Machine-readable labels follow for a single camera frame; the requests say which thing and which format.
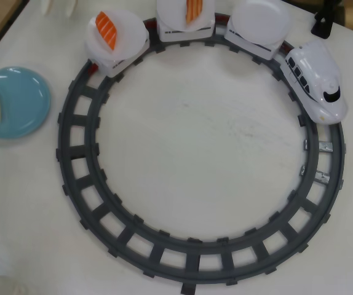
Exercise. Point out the silver tape piece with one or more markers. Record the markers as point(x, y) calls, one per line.
point(323, 177)
point(326, 147)

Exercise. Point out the white toy train wagon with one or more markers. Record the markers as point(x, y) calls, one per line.
point(238, 38)
point(179, 35)
point(118, 66)

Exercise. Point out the orange striped toy sushi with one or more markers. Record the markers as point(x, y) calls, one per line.
point(193, 10)

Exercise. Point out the white Shinkansen toy locomotive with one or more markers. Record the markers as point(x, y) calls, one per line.
point(318, 70)

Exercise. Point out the blue round dish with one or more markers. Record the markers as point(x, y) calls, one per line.
point(22, 101)

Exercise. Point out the grey circular toy rail track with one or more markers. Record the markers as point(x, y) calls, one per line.
point(81, 152)

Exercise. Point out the orange salmon toy sushi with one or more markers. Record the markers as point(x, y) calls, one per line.
point(105, 29)

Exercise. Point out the black stand foot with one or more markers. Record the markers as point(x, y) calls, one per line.
point(321, 27)

